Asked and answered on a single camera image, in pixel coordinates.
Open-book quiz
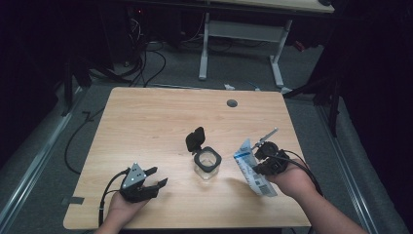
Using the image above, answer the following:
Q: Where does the black metal stand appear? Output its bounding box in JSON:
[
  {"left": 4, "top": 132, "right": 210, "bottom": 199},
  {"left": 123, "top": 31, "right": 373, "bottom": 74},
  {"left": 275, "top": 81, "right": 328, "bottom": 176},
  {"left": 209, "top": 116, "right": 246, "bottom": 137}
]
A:
[
  {"left": 282, "top": 74, "right": 345, "bottom": 137},
  {"left": 61, "top": 55, "right": 93, "bottom": 117}
]

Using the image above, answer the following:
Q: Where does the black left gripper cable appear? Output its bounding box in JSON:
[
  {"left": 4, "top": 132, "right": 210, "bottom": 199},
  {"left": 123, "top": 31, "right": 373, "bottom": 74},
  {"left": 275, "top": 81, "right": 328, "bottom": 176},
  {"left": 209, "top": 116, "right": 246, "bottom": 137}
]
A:
[{"left": 97, "top": 168, "right": 131, "bottom": 227}]

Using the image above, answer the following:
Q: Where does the metal floor rail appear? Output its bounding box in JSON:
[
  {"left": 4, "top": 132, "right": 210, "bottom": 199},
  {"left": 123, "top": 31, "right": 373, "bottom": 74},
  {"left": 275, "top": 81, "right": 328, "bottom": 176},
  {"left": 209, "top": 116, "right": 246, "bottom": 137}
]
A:
[
  {"left": 316, "top": 103, "right": 379, "bottom": 234},
  {"left": 0, "top": 87, "right": 89, "bottom": 234}
]

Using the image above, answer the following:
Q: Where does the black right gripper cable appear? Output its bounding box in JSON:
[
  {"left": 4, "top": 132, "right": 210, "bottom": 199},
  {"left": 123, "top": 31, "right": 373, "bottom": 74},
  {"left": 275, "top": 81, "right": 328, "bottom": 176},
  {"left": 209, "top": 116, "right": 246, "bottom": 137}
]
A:
[{"left": 269, "top": 149, "right": 324, "bottom": 198}]

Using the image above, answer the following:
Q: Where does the white blue milk pouch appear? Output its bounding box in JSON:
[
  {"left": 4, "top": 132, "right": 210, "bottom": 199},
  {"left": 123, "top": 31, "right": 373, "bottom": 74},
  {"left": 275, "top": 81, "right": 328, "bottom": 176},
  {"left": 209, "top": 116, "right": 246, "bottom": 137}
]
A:
[{"left": 233, "top": 138, "right": 279, "bottom": 198}]

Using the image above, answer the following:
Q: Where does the bundle of black cables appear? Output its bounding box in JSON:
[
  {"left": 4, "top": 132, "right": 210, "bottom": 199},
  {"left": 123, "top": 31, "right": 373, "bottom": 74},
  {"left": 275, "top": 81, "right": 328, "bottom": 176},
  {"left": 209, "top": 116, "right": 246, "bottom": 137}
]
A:
[{"left": 87, "top": 16, "right": 168, "bottom": 88}]

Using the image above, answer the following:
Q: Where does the white-framed wooden desk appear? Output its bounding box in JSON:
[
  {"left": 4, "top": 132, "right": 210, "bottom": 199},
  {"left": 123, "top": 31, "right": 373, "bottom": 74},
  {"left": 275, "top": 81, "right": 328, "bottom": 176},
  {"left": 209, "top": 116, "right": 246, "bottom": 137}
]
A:
[{"left": 198, "top": 0, "right": 335, "bottom": 89}]

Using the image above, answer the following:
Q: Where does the person's right hand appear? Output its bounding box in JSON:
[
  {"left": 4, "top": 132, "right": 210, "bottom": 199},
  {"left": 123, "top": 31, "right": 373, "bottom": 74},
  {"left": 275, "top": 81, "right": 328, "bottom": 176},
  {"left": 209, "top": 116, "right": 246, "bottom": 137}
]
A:
[{"left": 266, "top": 162, "right": 318, "bottom": 199}]

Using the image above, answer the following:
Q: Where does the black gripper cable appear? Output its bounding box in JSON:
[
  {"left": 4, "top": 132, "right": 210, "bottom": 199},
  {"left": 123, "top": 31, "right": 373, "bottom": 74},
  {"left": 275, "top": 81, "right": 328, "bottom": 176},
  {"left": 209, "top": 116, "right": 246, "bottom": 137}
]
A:
[
  {"left": 269, "top": 149, "right": 324, "bottom": 198},
  {"left": 97, "top": 168, "right": 131, "bottom": 227}
]

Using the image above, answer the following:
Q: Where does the grey tape strip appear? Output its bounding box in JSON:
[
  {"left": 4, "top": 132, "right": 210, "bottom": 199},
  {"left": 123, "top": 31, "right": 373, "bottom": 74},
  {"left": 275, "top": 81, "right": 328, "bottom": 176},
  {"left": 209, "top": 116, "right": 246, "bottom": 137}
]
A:
[{"left": 61, "top": 196, "right": 86, "bottom": 207}]

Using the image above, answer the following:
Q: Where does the clear square jar black lid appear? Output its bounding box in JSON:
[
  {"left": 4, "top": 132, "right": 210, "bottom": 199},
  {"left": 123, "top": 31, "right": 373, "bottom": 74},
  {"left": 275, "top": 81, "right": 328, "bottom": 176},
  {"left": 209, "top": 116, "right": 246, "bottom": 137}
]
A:
[{"left": 185, "top": 126, "right": 223, "bottom": 180}]

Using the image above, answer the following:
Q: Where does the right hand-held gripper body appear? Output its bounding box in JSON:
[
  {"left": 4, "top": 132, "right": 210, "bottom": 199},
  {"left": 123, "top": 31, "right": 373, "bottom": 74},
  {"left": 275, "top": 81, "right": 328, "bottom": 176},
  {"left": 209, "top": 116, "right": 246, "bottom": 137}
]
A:
[{"left": 251, "top": 127, "right": 290, "bottom": 176}]

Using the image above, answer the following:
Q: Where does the long black floor cable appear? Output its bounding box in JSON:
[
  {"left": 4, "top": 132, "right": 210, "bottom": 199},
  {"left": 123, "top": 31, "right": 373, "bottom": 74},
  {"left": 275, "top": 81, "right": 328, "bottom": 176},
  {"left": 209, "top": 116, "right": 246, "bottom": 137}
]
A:
[{"left": 63, "top": 106, "right": 105, "bottom": 176}]

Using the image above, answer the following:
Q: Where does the person's left hand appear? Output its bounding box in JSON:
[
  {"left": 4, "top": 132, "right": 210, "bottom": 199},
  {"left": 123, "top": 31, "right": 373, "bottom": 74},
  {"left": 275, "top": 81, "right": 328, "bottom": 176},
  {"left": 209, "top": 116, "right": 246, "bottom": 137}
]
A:
[{"left": 101, "top": 192, "right": 150, "bottom": 228}]

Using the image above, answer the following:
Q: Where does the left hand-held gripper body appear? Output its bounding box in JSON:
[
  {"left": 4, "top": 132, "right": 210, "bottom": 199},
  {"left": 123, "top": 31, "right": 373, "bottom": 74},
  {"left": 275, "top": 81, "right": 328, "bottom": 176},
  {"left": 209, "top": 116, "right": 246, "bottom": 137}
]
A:
[{"left": 119, "top": 162, "right": 160, "bottom": 204}]

